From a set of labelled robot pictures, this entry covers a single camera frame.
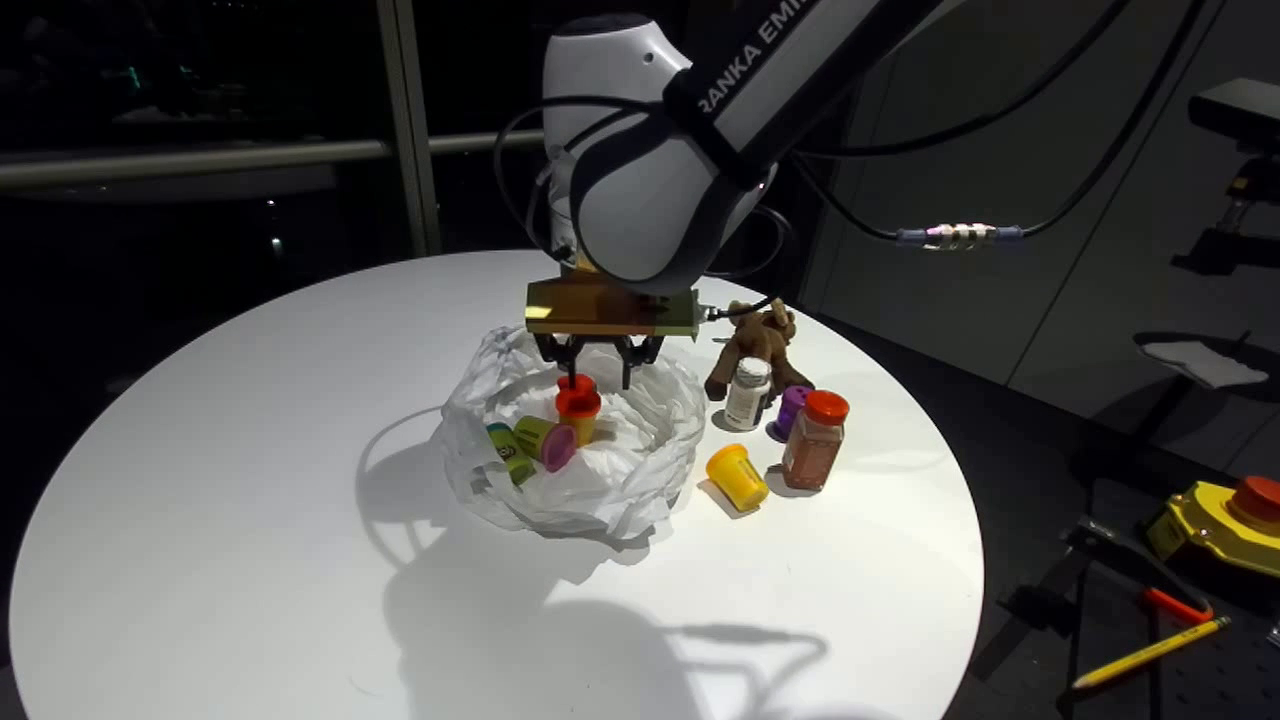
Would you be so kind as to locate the brown plush moose toy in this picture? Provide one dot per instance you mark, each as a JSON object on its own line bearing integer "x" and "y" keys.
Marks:
{"x": 760, "y": 334}

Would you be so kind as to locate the yellow pencil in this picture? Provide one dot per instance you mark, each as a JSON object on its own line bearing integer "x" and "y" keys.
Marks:
{"x": 1150, "y": 653}

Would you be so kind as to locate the orange toy cup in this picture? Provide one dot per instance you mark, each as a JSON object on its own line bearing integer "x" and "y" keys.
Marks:
{"x": 587, "y": 427}

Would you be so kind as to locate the white pill bottle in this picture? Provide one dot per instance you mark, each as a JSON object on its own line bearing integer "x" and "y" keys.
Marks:
{"x": 748, "y": 387}

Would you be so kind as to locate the metal window railing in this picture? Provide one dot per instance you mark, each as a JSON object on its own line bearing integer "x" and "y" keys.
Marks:
{"x": 47, "y": 169}

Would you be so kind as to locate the vertical window frame post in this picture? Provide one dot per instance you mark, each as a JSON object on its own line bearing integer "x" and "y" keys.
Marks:
{"x": 408, "y": 120}

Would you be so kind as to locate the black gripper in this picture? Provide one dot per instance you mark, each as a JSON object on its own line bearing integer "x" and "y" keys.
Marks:
{"x": 605, "y": 357}

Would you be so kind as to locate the spice jar with orange lid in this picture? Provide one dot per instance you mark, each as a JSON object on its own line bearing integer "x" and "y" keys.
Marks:
{"x": 813, "y": 441}

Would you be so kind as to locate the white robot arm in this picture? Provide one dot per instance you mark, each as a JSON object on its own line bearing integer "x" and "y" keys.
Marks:
{"x": 655, "y": 156}

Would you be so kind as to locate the pink lidded toy tub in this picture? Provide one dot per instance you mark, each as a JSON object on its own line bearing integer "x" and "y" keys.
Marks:
{"x": 557, "y": 447}

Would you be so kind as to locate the red toy ball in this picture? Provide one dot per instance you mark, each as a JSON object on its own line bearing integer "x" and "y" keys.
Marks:
{"x": 577, "y": 399}

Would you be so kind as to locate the yellow emergency stop button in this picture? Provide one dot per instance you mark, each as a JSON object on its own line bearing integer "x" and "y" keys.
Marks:
{"x": 1228, "y": 523}

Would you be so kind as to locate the black camera stand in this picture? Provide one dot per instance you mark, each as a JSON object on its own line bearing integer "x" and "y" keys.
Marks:
{"x": 1243, "y": 109}

